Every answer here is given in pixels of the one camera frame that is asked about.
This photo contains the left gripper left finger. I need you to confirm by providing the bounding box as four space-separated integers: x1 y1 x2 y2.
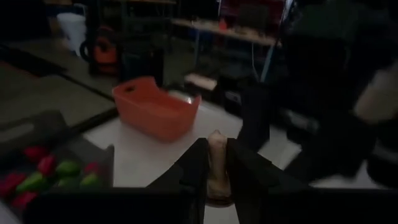
146 138 210 191

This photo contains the grey plastic basket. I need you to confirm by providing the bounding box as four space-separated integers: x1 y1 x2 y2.
0 110 115 224

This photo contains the orange machine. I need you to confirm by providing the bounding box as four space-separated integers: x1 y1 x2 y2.
79 26 121 75

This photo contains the orange plastic basket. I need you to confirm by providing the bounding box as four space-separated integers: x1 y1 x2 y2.
111 76 203 144

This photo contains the wooden work table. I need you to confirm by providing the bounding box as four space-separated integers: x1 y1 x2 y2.
170 17 280 47

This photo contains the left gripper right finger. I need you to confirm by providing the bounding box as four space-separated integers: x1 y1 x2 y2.
226 138 308 192

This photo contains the red toy bell pepper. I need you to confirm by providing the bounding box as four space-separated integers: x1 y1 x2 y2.
0 172 27 197
83 161 101 175
24 146 50 162
37 155 57 177
11 191 40 209

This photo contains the brown-capped toy mushroom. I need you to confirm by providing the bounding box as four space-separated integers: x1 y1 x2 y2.
206 129 234 208

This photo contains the white bucket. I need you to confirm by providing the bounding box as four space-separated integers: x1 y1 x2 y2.
57 12 88 58

